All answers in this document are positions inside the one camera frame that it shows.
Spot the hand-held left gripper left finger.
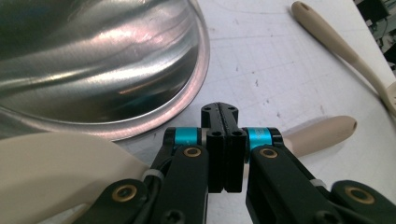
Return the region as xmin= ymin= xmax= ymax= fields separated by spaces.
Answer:
xmin=163 ymin=102 xmax=226 ymax=193

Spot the beige spoon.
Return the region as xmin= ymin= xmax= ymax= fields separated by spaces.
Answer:
xmin=290 ymin=0 xmax=396 ymax=117

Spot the metal utensil stand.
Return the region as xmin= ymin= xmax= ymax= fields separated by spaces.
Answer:
xmin=0 ymin=0 xmax=211 ymax=143

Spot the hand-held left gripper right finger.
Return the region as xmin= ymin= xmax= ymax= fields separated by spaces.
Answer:
xmin=220 ymin=103 xmax=284 ymax=192

